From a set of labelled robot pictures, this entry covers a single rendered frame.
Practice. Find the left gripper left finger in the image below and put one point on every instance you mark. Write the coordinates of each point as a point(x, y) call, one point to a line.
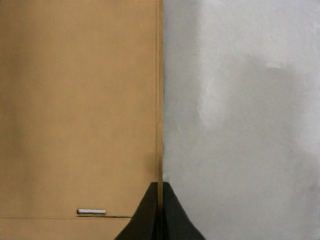
point(143, 224)

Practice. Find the brown cardboard box wall with flaps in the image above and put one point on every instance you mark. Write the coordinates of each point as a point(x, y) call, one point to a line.
point(81, 116)

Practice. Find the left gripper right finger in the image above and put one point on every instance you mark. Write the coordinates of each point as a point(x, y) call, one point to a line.
point(176, 225)

